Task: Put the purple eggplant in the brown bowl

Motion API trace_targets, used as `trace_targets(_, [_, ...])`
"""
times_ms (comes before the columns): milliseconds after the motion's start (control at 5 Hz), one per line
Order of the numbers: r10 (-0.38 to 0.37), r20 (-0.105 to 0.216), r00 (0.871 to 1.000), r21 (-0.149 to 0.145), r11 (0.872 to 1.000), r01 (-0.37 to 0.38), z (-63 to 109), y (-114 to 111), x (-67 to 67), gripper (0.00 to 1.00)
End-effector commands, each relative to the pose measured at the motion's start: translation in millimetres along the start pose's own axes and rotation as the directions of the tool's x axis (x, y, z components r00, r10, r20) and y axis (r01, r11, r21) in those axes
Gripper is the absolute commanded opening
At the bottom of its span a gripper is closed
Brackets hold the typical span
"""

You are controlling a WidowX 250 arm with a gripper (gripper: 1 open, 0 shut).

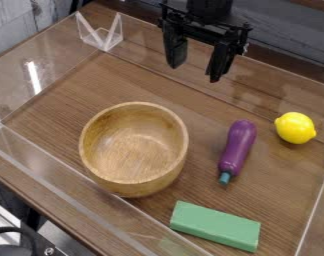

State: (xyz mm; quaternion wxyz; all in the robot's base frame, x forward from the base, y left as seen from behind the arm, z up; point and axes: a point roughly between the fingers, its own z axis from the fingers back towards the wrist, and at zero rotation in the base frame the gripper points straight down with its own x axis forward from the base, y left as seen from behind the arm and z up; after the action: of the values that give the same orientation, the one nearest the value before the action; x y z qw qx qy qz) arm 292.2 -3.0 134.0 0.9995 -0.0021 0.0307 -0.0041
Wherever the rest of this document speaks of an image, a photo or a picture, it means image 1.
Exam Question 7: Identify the brown wooden bowl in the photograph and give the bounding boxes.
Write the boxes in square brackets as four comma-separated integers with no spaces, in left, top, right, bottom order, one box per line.
[78,102,189,198]

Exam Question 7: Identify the green rectangular block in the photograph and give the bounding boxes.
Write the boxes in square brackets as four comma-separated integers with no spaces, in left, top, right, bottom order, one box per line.
[170,201,261,253]

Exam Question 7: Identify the yellow toy lemon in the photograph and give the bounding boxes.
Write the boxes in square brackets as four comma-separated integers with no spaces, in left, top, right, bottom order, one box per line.
[274,112,317,145]

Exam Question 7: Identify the black cable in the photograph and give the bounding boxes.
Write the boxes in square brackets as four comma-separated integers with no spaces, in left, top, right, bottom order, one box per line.
[0,226,39,255]

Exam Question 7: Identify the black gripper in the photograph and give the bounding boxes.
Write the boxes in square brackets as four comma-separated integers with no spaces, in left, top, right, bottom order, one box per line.
[158,0,253,83]

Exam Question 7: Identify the clear acrylic tray walls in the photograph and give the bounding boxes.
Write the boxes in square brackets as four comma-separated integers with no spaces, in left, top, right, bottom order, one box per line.
[0,5,324,256]

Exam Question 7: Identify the purple toy eggplant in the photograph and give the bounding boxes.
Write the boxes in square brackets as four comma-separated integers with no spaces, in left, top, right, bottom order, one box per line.
[218,120,257,185]

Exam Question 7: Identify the black metal bracket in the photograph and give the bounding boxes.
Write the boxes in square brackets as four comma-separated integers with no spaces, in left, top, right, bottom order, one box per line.
[19,223,69,256]

